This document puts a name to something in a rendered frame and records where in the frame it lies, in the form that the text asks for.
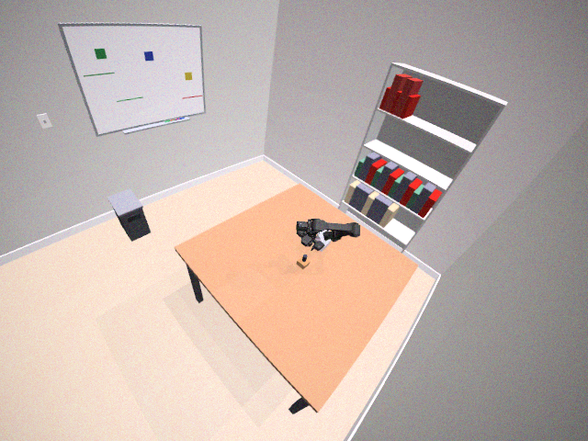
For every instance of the tan square block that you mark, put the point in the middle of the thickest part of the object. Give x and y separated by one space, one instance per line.
302 264

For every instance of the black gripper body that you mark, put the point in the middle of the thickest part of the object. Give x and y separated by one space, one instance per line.
318 245

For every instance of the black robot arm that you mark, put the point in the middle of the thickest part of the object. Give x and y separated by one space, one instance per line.
338 230

